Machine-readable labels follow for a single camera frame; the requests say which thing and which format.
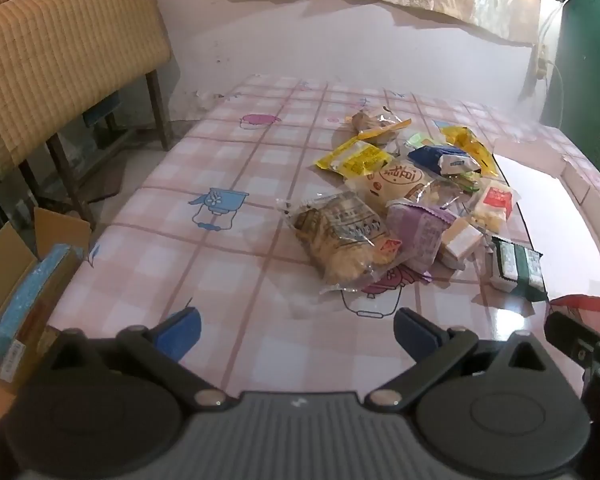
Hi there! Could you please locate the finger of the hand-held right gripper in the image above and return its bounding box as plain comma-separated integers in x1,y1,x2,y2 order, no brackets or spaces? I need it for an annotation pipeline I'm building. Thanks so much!
544,311,600,362

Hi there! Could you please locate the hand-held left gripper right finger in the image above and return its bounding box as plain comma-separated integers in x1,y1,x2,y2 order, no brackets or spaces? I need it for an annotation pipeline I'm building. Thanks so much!
364,308,557,412

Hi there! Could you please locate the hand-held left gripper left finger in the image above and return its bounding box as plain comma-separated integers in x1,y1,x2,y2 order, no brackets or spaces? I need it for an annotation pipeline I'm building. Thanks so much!
42,306,228,411

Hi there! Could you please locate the red snack packet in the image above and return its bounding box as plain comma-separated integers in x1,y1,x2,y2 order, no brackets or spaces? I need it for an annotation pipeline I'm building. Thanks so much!
550,294,600,317

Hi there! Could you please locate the dark green snack packet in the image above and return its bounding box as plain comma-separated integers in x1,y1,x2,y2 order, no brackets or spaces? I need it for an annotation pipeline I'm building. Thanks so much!
487,236,548,303

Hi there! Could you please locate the purple snack packet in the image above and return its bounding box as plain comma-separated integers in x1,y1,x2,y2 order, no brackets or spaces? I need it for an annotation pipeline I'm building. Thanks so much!
385,200,458,283

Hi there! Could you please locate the small orange white packet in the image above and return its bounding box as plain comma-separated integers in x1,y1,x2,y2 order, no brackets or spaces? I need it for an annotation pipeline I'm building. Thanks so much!
440,217,486,268

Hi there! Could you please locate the cardboard box tray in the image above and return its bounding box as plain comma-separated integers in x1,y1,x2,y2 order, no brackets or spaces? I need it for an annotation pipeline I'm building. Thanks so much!
480,152,600,331

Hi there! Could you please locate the clear cracker packet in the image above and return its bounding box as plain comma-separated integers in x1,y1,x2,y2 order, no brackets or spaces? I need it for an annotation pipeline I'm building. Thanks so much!
277,192,403,296

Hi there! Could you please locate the round bread packet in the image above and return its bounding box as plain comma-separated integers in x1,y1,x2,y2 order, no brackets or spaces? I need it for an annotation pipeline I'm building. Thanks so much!
345,157,433,206

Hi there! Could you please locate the red label clear biscuit packet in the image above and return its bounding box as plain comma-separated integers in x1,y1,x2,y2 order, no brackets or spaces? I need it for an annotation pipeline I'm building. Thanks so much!
430,177,522,235

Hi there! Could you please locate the blue white snack packet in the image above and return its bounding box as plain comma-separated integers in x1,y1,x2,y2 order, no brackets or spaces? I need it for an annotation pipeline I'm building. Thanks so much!
407,144,481,177

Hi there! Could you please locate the small yellow snack packet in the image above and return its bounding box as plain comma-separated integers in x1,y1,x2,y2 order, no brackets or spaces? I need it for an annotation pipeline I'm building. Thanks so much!
315,139,393,178

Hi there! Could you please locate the large yellow snack packet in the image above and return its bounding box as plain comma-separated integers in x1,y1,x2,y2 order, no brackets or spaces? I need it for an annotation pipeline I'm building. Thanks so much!
440,125,496,171

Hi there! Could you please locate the clear brown pastry packet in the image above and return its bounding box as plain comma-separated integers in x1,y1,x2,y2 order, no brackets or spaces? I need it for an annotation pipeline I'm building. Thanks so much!
345,106,413,141

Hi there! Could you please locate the pink checked tablecloth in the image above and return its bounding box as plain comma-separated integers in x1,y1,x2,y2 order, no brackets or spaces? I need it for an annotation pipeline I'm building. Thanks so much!
45,74,600,411

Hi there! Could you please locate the brown cardboard carton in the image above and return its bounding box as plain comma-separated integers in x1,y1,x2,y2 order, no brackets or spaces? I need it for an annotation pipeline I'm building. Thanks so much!
0,207,93,426

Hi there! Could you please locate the green door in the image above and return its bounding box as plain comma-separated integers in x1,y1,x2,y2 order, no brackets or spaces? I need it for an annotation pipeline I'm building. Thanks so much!
539,0,600,201

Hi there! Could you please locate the woven cover folding table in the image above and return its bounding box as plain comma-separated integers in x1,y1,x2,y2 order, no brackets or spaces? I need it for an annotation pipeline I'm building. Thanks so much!
0,0,173,231

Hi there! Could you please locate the white charger cable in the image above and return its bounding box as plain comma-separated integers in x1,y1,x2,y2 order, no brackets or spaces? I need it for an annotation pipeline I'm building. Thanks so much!
547,57,568,128

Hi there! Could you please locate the wall power strip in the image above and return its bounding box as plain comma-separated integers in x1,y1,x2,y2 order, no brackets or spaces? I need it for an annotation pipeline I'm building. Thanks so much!
534,45,552,82

